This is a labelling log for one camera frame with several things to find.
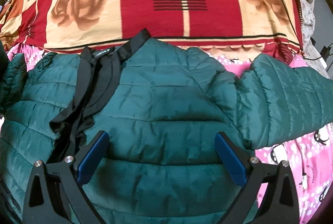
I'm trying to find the dark green puffer jacket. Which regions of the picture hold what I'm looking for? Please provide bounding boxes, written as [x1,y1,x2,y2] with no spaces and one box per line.
[1,30,332,223]

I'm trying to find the pink penguin bedsheet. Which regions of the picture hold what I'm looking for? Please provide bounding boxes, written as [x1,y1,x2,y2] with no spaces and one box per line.
[6,42,333,224]

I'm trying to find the black power adapter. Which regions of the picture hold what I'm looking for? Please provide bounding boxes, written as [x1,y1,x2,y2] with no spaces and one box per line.
[320,45,332,62]

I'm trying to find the red cream rose blanket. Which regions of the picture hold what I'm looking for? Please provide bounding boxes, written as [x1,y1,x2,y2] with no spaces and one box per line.
[1,0,303,58]

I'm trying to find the black charger cable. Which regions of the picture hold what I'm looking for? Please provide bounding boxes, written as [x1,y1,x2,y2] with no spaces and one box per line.
[271,0,333,61]

